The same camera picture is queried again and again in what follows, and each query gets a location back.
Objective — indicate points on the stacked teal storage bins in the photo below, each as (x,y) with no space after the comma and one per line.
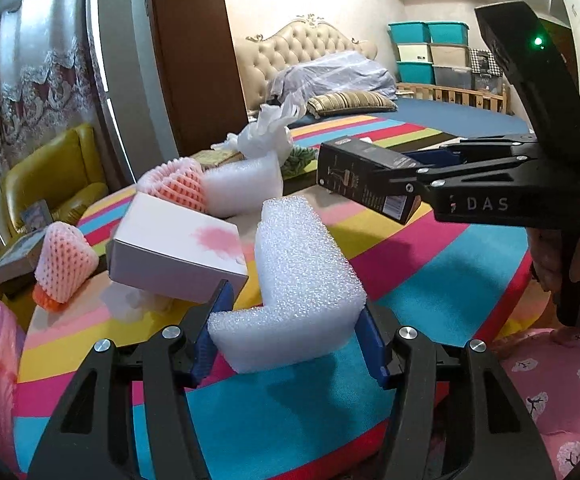
(432,53)

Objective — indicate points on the brown wooden door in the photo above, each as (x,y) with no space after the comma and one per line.
(198,72)

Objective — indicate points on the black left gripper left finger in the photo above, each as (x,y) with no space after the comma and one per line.
(90,434)

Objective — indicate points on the pink floral pyjama leg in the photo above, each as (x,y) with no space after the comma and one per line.
(544,366)

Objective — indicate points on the beige tufted headboard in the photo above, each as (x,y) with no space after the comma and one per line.
(308,37)

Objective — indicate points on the striped gold pillow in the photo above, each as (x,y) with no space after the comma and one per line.
(349,102)

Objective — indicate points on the pink foam net with orange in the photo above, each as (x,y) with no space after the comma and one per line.
(65,263)

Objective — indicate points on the yellow-green cardboard box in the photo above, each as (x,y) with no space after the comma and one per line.
(209,159)

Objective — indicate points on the person's hand on gripper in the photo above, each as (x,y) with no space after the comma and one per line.
(545,246)

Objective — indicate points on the green patterned cloth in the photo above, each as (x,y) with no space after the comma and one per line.
(298,160)

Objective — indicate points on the black white checked bag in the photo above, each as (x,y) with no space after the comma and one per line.
(483,63)

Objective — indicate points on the white L-shaped foam block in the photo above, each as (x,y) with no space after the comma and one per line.
(311,295)

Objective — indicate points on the lace curtain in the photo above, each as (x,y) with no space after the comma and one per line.
(50,81)

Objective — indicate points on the blue mattress bed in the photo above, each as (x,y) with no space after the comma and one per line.
(455,119)

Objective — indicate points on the yellow leather armchair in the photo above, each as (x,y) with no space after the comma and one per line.
(66,173)

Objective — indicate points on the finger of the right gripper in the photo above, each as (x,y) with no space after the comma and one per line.
(426,182)
(477,150)

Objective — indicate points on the white plastic bag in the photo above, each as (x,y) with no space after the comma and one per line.
(268,134)

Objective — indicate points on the flat box on armchair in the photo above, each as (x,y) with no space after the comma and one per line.
(21,257)

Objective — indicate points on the white box with pink stain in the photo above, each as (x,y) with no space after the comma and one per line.
(175,252)

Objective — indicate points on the plastic-wrapped bedding bundle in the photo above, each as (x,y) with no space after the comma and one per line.
(332,73)

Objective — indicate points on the small picture book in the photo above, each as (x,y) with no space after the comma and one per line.
(36,217)

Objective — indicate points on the striped colourful bed cover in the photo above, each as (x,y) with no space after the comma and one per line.
(290,396)

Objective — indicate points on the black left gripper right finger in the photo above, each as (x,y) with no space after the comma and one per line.
(455,414)

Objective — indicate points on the black product box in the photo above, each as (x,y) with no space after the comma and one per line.
(345,166)

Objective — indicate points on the wooden crib rail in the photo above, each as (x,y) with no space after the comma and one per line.
(483,100)

